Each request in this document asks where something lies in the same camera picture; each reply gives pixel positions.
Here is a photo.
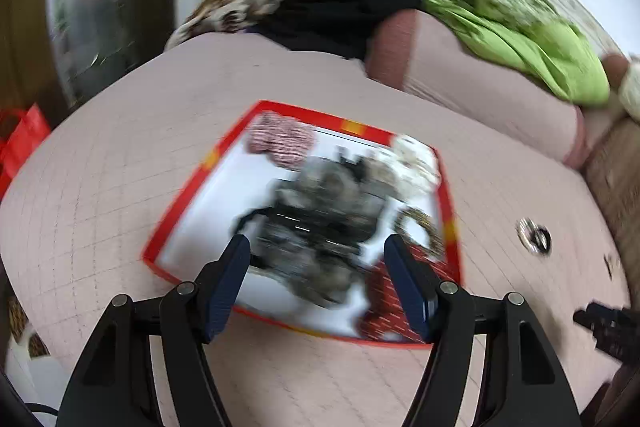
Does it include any red polka dot scrunchie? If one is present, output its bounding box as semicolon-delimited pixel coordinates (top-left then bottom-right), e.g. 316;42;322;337
359;234;461;343

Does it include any brown bead bracelet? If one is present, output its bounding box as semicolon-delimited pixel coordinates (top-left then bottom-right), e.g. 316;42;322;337
392;206;446;258

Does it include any white black-dotted scrunchie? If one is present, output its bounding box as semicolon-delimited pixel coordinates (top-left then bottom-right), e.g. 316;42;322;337
390;134;442;200

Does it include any black sheer organza scrunchie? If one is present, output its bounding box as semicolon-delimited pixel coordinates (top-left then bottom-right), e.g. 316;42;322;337
232;146;395;309

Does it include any red white plaid scrunchie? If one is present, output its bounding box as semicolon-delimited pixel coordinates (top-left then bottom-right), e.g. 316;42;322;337
246;112;316;171

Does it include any black hair clip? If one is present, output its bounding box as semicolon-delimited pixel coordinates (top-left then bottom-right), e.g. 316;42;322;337
603;255;614;280

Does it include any striped beige brown cushion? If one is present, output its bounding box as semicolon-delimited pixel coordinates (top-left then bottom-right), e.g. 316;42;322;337
584;118;640;309

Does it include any white crumpled cloth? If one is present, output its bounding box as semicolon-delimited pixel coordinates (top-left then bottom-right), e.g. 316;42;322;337
617;56;640;122

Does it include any red plastic bag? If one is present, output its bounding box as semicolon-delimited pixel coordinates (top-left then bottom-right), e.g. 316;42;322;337
0;104;51;196

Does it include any red cardboard box tray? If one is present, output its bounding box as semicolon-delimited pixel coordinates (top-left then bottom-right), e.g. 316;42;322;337
142;100;464;350

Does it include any green crumpled cloth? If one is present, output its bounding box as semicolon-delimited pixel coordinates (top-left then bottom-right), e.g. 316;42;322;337
424;0;610;106

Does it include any pink bolster pillow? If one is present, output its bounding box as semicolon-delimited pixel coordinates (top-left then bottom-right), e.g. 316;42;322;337
364;10;587;170

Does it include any black cloth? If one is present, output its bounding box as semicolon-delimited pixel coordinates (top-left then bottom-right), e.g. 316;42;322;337
250;0;423;61

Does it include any black bead bracelet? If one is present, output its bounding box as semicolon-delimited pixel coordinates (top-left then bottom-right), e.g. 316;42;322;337
530;226;554;256

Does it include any white pearl bracelet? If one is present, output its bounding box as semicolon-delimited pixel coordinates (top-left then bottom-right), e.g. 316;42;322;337
515;217;544;254

